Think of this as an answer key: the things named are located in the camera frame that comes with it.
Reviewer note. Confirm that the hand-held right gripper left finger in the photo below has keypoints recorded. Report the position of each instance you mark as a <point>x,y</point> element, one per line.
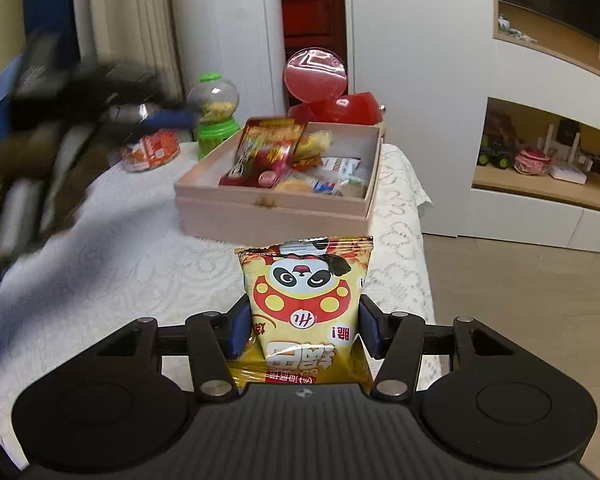
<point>240,331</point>

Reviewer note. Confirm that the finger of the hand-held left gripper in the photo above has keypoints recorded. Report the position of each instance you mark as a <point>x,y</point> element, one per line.
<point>172,119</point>

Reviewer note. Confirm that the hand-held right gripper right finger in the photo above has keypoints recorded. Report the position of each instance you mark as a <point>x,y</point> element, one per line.
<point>371,331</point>

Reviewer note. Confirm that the yellow panda snack bag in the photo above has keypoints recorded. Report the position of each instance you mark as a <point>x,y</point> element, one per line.
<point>305,305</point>

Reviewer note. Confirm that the yellow and red snack bag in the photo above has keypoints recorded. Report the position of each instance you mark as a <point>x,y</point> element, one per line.
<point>267,152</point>

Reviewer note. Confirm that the pink cardboard box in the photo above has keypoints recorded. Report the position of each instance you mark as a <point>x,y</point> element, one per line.
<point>275,217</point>

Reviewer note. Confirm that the clear round cookie packet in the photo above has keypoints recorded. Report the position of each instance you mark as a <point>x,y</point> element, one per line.
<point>296,186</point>

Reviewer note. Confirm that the yellow crinkled snack packet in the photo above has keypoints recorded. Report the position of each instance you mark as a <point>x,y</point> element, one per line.
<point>314,146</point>

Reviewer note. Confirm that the blue and white packet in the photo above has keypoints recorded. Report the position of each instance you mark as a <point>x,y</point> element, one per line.
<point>327,187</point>

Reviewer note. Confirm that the white and green packet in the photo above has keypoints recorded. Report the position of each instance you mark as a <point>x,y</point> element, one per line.
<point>341,166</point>

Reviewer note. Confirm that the clear jar with orange label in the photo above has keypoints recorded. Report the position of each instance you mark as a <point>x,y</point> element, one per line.
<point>150,152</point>

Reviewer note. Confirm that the green gumball machine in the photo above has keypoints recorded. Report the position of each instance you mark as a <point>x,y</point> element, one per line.
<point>214,115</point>

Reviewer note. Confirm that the beige curtain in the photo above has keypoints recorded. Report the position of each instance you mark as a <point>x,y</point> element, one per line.
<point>130,25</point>

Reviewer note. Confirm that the red round lid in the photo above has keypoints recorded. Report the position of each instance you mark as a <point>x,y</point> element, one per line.
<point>314,76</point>

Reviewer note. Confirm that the red slatted door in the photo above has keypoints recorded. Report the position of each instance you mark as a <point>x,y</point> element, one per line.
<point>310,5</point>

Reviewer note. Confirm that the green toy truck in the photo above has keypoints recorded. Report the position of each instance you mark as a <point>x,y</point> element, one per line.
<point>495,152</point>

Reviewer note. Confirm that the pink round object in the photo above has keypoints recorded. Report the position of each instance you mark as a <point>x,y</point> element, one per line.
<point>532,161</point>

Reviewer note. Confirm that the white router box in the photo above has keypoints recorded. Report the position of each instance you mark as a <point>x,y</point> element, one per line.
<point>570,175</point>

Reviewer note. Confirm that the white wall cabinet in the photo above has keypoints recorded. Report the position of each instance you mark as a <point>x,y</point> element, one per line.
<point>455,110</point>

